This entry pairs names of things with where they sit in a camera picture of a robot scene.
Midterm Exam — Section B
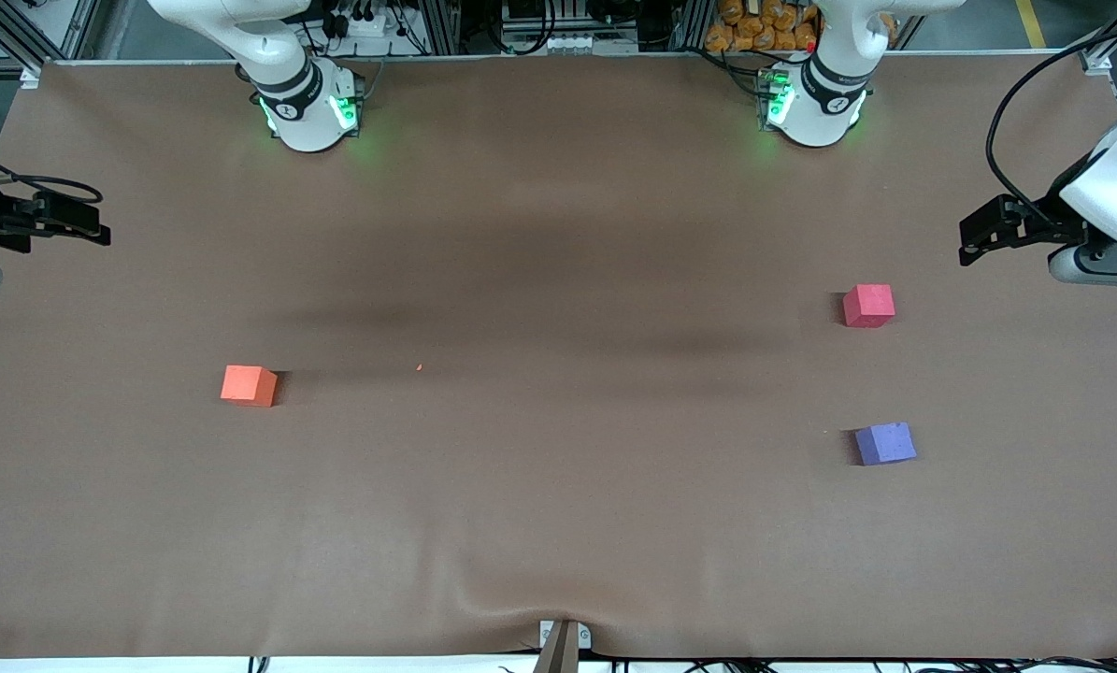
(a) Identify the orange foam block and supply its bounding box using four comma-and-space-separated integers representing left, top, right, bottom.
220, 365, 279, 408

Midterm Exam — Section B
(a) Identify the red foam block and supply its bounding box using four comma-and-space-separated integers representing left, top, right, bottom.
842, 284, 896, 329

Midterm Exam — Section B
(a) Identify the purple foam block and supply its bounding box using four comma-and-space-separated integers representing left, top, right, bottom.
854, 422, 918, 466

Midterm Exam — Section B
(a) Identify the bag of orange balls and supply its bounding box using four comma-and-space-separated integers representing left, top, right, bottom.
705, 0, 823, 53

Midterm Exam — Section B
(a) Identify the white power strip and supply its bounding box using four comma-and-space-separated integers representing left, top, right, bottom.
329, 7, 400, 44

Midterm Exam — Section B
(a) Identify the white connector row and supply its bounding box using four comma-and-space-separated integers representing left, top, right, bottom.
505, 33, 638, 56

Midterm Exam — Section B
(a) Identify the brown table cover sheet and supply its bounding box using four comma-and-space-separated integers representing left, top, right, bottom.
0, 54, 1117, 661

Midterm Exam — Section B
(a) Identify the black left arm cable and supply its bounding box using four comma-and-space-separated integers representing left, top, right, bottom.
985, 21, 1117, 225

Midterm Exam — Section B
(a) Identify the aluminium frame profile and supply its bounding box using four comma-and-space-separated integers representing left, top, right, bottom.
0, 0, 50, 78
1077, 0, 1117, 78

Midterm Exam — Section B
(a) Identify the grey metal clamp bracket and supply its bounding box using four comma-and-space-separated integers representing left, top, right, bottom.
538, 620, 593, 652

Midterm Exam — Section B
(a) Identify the brown camera mount pole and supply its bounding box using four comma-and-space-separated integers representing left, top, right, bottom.
532, 623, 581, 673

